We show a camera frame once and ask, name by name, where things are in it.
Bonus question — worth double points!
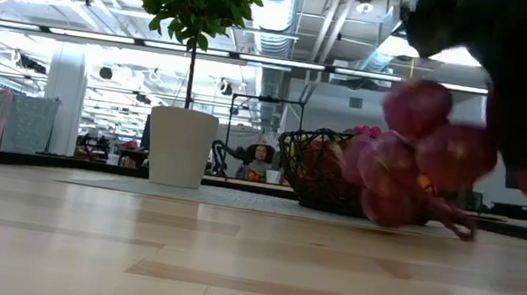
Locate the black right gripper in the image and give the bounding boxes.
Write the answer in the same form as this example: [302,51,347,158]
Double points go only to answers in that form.
[383,0,527,171]

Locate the purple onion string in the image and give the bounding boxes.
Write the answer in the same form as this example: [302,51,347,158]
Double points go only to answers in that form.
[333,70,527,250]

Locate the smooth silver duct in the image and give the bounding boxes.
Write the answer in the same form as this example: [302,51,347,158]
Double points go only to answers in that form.
[365,47,410,79]

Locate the person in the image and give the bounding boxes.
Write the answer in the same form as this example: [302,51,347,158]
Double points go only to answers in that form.
[237,140,278,184]

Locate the grey place mat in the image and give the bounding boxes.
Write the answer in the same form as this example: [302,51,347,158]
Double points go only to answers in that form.
[56,166,463,241]

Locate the grey blue hanging cloth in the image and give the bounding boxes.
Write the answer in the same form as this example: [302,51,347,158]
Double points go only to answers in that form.
[0,91,62,157]

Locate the silver corrugated duct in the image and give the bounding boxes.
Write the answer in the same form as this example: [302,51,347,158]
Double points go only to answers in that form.
[245,0,303,102]

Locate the white cup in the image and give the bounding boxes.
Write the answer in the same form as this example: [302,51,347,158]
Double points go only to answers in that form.
[263,168,284,186]

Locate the white plant pot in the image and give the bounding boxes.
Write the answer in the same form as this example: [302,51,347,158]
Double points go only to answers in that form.
[141,104,221,192]

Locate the orange fruit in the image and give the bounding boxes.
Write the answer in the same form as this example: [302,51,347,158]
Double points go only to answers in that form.
[413,173,435,194]

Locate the black aluminium table frame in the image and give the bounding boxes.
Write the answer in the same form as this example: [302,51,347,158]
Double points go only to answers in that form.
[0,147,527,246]

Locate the white pillar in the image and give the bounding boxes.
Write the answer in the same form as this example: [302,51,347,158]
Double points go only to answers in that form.
[36,40,93,159]

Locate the black wire basket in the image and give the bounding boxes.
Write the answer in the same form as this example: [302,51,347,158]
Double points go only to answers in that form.
[269,122,446,228]

